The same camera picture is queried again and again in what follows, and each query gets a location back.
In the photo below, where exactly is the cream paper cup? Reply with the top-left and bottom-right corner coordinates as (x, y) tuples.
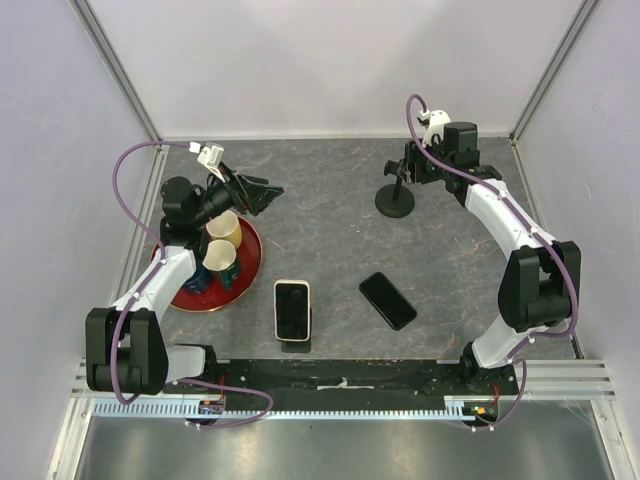
(202, 239), (237, 272)

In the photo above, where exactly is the slotted cable duct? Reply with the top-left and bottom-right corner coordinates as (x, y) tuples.
(93, 398), (497, 421)

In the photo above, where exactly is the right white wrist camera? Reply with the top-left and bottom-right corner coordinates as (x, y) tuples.
(417, 110), (451, 147)

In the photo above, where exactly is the front aluminium rail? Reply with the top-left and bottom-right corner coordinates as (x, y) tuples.
(69, 357), (616, 400)

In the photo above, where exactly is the right aluminium frame post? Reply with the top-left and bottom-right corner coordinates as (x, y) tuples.
(509, 0), (601, 147)

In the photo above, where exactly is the green mug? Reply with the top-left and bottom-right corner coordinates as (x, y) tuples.
(215, 262), (241, 291)

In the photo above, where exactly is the black smartphone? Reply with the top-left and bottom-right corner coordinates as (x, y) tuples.
(359, 272), (417, 331)

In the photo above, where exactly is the red round tray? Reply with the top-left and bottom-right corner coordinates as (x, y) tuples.
(171, 217), (263, 313)

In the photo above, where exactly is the yellow cup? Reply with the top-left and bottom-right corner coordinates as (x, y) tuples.
(205, 210), (243, 250)

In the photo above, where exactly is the blue mug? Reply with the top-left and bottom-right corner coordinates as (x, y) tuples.
(183, 265), (212, 295)

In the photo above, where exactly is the left aluminium frame post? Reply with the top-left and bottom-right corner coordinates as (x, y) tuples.
(69, 0), (162, 140)

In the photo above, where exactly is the black round-base phone holder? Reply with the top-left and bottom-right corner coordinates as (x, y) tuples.
(374, 160), (415, 218)

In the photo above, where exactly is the aluminium frame post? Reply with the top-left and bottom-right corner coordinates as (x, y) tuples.
(69, 0), (162, 140)
(509, 0), (601, 147)

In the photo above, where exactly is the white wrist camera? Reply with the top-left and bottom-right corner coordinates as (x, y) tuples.
(188, 142), (225, 182)
(417, 110), (451, 147)

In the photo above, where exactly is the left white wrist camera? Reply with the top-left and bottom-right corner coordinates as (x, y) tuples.
(188, 142), (225, 182)

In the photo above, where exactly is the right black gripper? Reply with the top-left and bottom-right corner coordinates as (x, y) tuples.
(397, 134), (453, 185)

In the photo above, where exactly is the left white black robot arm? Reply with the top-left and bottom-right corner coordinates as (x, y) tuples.
(85, 166), (284, 404)

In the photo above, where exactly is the black folding phone stand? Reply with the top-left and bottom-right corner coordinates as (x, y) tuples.
(276, 309), (313, 354)

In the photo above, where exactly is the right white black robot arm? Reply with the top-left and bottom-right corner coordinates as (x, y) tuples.
(393, 110), (581, 394)

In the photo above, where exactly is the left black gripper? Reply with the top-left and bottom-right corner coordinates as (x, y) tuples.
(192, 162), (283, 227)

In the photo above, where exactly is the pink-case smartphone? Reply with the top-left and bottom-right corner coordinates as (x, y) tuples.
(273, 279), (311, 343)

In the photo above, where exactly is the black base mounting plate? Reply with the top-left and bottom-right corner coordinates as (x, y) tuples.
(198, 359), (519, 396)

